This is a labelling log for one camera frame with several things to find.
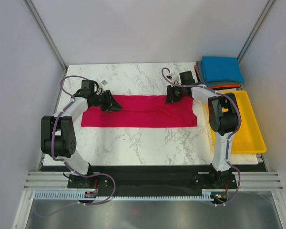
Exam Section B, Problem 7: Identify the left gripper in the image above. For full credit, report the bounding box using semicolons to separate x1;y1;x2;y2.
92;90;123;114

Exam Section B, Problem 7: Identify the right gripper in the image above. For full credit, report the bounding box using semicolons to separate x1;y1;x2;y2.
164;83;184;104

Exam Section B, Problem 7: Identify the red t-shirt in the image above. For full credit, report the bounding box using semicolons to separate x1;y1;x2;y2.
81;95;198;128

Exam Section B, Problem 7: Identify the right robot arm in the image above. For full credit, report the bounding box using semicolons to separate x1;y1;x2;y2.
161;67;241;188

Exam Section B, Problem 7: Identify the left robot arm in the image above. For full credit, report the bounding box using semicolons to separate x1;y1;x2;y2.
41;76;123;187

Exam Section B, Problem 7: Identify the blue folded t-shirt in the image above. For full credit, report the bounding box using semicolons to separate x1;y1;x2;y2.
202;56;245;83

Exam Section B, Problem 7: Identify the yellow plastic tray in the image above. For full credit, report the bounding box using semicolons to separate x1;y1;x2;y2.
204;90;267;154

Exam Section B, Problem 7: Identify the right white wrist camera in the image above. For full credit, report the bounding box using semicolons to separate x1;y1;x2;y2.
166;75;179;83

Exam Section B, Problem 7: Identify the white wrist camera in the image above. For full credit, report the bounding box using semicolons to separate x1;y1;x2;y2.
99;80;108;87
166;75;179;83

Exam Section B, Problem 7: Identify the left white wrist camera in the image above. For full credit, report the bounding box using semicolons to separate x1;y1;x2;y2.
99;80;108;87

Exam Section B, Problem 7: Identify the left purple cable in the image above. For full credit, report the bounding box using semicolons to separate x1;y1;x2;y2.
34;75;116;218

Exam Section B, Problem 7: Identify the purple cable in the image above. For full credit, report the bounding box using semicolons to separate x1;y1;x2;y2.
34;75;116;218
162;67;242;207

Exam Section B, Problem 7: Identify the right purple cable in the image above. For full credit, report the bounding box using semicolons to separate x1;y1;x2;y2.
162;67;242;207

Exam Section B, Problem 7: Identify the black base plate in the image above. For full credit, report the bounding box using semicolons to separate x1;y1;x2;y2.
39;164;267;198

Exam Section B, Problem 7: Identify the left aluminium frame post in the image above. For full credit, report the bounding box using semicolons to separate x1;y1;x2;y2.
23;0;68;71

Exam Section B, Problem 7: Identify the aluminium frame post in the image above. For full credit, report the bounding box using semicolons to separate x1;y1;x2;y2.
23;0;68;71
237;0;276;63

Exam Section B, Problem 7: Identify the white cable duct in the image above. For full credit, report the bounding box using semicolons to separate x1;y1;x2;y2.
34;190;228;201

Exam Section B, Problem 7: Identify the right aluminium frame post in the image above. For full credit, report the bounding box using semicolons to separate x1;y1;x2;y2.
237;0;276;63

